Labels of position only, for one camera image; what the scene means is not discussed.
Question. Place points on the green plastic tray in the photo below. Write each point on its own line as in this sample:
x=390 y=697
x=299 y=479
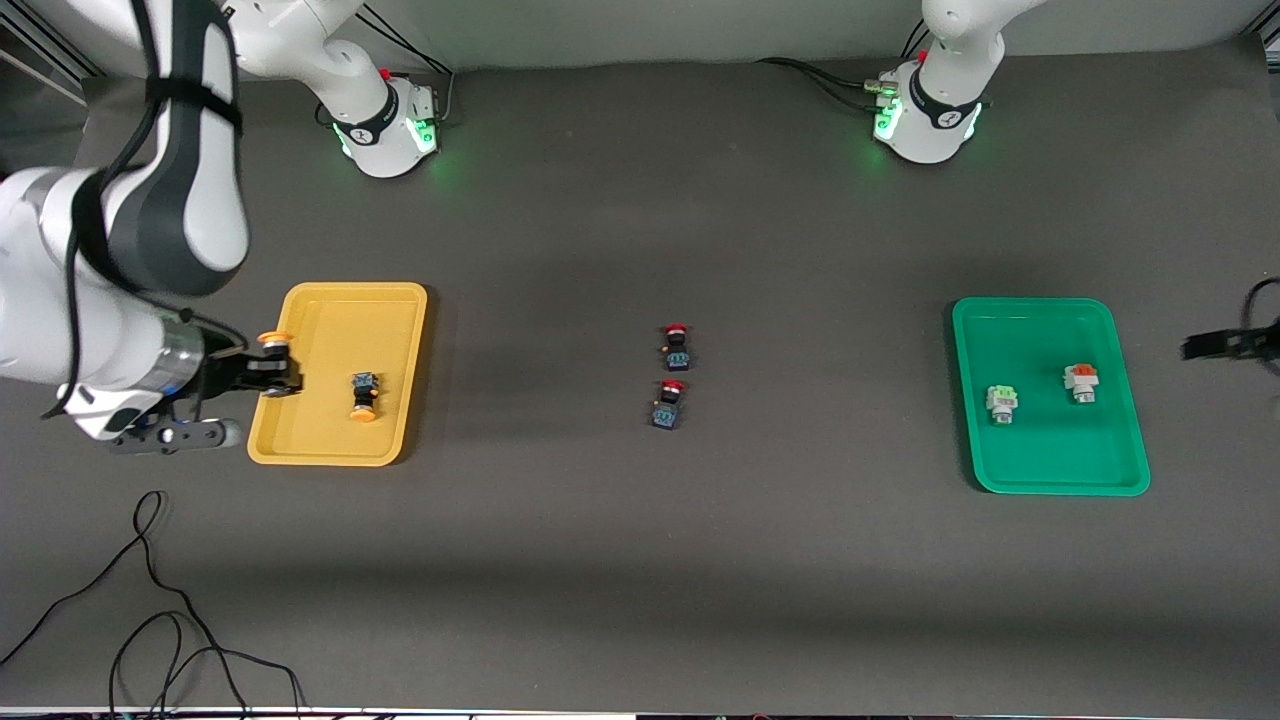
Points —
x=1040 y=340

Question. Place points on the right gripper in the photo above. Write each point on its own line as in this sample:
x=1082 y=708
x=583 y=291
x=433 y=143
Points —
x=226 y=377

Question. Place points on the white button orange contact block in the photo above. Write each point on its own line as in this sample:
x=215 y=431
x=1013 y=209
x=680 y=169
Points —
x=1081 y=380

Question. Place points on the white button green contact block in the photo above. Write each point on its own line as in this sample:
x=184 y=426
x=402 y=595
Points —
x=1003 y=402

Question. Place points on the yellow plastic tray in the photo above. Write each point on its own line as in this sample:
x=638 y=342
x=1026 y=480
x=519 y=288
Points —
x=330 y=330

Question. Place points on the red mushroom push button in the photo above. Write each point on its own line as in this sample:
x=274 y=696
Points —
x=667 y=412
x=677 y=355

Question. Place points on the aluminium frame rail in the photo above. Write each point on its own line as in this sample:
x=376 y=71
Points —
x=30 y=42

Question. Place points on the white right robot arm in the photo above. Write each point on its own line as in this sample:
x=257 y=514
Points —
x=40 y=300

